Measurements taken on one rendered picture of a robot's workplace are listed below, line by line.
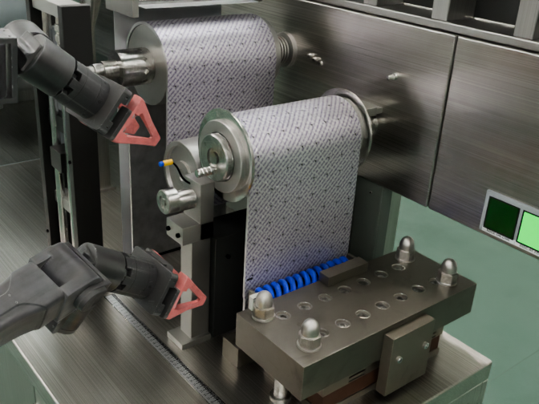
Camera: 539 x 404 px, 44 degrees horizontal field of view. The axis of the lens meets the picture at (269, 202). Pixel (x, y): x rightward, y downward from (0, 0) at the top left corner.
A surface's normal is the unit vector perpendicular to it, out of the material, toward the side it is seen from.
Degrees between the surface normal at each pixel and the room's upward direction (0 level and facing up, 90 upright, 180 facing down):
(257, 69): 92
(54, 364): 0
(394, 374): 90
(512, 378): 0
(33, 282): 28
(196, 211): 90
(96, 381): 0
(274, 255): 90
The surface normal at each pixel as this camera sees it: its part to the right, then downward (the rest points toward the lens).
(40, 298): 0.43, -0.65
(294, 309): 0.06, -0.91
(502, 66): -0.78, 0.22
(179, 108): 0.62, 0.39
